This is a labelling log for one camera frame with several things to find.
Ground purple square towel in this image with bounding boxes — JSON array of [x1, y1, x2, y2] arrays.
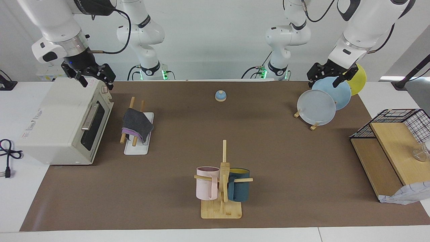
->
[[122, 108, 155, 144]]

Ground wooden plate rack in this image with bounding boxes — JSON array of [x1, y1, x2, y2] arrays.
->
[[294, 109, 320, 131]]

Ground white towel rack wooden bars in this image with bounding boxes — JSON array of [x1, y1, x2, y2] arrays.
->
[[120, 96, 155, 155]]

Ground light blue plate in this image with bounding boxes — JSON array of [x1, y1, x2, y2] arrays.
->
[[312, 76, 352, 111]]

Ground yellow plate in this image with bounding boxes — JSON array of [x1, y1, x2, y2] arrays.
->
[[346, 64, 367, 96]]

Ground grey plate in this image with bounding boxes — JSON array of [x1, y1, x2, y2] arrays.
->
[[297, 89, 336, 126]]

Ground white power strip box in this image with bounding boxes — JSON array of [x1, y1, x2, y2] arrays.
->
[[35, 69, 66, 81]]

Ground beige toaster oven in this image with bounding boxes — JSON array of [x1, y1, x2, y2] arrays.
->
[[16, 77, 114, 165]]

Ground brown table mat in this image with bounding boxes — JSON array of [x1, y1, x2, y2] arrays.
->
[[19, 81, 430, 232]]

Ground clear glass beaker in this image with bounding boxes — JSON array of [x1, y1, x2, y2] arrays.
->
[[413, 142, 430, 163]]

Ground dark teal mug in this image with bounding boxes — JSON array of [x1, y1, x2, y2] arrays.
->
[[227, 168, 251, 202]]

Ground marble pattern paper sheet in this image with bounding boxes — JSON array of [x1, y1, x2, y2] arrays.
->
[[380, 181, 430, 205]]

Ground pink mug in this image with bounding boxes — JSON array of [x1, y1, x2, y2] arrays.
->
[[196, 166, 220, 201]]

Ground wooden mug tree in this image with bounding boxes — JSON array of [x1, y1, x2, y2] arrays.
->
[[194, 139, 253, 219]]

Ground black base cable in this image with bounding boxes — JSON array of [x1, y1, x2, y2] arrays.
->
[[127, 66, 141, 81], [241, 52, 272, 80]]

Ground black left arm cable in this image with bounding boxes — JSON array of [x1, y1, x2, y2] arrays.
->
[[300, 0, 397, 55]]

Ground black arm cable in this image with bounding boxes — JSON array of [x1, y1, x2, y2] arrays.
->
[[300, 0, 397, 55], [89, 8, 132, 55]]

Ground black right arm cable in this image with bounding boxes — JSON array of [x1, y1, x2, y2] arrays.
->
[[89, 8, 132, 55]]

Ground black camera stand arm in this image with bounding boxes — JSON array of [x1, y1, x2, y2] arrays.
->
[[391, 54, 430, 90]]

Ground black clamp mount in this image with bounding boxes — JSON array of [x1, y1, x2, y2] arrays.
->
[[0, 70, 18, 91]]

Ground wooden shelf with wire basket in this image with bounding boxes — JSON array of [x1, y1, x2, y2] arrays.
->
[[349, 109, 430, 202]]

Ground black power cord with plug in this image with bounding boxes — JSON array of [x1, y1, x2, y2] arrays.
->
[[0, 139, 23, 178]]

